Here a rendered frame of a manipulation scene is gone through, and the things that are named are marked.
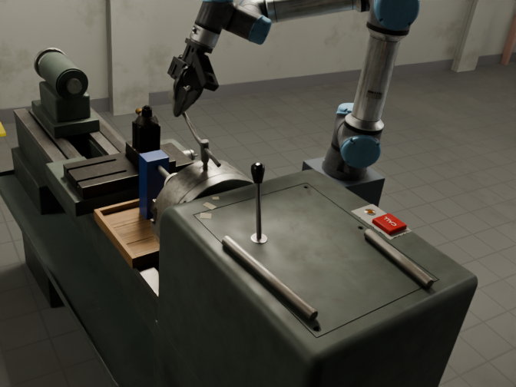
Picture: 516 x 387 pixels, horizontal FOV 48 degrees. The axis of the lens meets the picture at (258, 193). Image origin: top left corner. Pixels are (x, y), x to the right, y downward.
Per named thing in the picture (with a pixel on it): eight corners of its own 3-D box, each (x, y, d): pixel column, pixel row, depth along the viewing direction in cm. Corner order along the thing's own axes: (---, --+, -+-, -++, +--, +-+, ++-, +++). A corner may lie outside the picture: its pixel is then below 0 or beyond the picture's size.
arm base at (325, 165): (347, 155, 205) (352, 130, 200) (375, 176, 194) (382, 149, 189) (312, 162, 198) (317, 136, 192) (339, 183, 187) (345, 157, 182)
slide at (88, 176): (193, 173, 218) (194, 162, 216) (82, 199, 195) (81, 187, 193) (170, 152, 231) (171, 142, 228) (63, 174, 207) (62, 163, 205)
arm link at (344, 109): (365, 137, 196) (372, 99, 189) (370, 155, 185) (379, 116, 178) (329, 133, 196) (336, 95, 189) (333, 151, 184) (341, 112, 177)
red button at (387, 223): (405, 231, 140) (408, 224, 139) (388, 238, 137) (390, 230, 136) (388, 219, 144) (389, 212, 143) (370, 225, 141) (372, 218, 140)
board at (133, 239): (231, 237, 196) (232, 227, 194) (132, 269, 176) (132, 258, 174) (187, 195, 216) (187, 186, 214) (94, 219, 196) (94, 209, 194)
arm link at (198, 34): (225, 37, 158) (201, 28, 152) (218, 53, 159) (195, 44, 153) (210, 28, 163) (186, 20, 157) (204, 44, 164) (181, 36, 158)
